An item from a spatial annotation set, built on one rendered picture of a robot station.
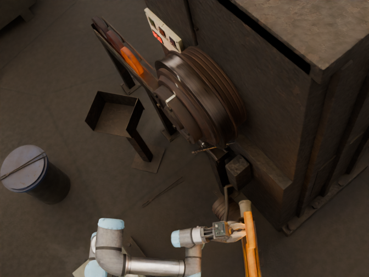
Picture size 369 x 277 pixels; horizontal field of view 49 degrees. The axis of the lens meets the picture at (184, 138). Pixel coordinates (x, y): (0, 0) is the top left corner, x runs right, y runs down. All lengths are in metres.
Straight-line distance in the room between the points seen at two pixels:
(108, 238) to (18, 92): 2.11
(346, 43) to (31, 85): 2.95
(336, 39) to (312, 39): 0.06
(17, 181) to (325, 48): 2.13
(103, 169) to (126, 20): 1.37
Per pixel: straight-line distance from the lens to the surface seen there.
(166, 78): 1.64
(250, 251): 1.83
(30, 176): 2.71
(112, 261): 1.83
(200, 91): 1.52
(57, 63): 3.66
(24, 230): 3.13
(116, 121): 2.41
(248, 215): 1.77
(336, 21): 1.11
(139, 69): 2.40
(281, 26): 1.09
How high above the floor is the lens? 2.60
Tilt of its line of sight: 63 degrees down
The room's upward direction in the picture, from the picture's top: 24 degrees counter-clockwise
